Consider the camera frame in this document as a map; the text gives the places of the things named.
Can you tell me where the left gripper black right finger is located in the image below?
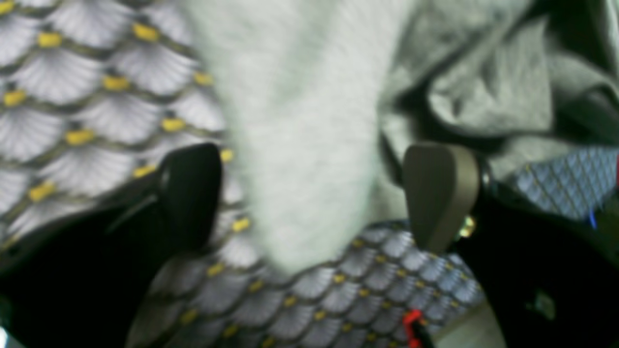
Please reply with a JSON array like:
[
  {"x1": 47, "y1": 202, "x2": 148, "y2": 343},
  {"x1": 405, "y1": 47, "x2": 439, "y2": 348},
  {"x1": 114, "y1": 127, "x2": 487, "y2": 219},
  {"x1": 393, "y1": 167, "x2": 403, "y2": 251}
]
[{"x1": 402, "y1": 145, "x2": 619, "y2": 348}]

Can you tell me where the light grey T-shirt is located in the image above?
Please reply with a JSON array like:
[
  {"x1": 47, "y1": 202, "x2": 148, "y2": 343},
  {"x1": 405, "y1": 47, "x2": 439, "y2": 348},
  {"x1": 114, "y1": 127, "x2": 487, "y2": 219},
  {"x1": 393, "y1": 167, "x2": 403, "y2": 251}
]
[{"x1": 180, "y1": 0, "x2": 618, "y2": 275}]

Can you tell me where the red table clamp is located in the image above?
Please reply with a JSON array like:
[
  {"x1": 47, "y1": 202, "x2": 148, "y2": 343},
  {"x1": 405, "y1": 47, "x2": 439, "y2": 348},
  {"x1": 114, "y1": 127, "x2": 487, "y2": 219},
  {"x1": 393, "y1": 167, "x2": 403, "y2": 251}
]
[{"x1": 402, "y1": 309, "x2": 435, "y2": 348}]

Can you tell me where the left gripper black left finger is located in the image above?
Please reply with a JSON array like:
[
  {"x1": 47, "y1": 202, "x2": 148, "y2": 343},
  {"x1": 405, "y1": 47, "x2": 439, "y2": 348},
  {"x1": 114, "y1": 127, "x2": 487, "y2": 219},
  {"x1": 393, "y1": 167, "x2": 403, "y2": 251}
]
[{"x1": 1, "y1": 143, "x2": 223, "y2": 348}]

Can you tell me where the fan-patterned table cloth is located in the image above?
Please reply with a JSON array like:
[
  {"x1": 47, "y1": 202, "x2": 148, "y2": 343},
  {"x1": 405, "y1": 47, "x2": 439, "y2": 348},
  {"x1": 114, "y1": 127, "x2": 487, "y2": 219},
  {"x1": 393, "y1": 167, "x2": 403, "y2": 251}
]
[{"x1": 0, "y1": 0, "x2": 619, "y2": 348}]

